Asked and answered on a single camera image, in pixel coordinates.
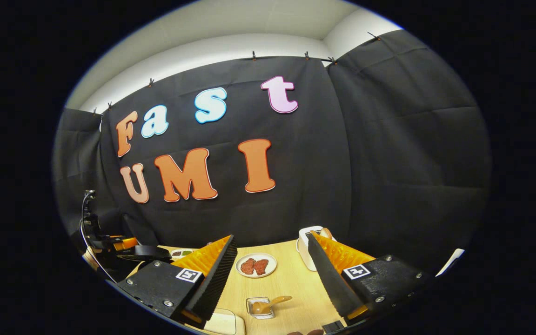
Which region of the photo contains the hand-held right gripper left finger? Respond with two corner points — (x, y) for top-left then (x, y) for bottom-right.
(117, 234), (238, 326)

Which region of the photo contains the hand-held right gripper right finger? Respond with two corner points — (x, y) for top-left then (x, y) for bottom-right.
(306, 231), (436, 326)

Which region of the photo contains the beige rice container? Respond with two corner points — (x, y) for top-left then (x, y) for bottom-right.
(203, 308), (246, 335)

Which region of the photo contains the wooden spoon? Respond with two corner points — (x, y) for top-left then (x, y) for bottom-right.
(252, 295), (293, 315)

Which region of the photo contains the white toaster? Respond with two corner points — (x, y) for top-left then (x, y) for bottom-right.
(296, 226), (338, 272)

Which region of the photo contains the round white plate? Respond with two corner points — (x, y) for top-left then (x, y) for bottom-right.
(235, 253), (278, 279)

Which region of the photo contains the white panel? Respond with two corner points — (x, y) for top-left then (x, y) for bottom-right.
(435, 248), (465, 277)

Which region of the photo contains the black backdrop cloth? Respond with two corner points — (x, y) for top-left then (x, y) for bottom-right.
(53, 29), (492, 280)

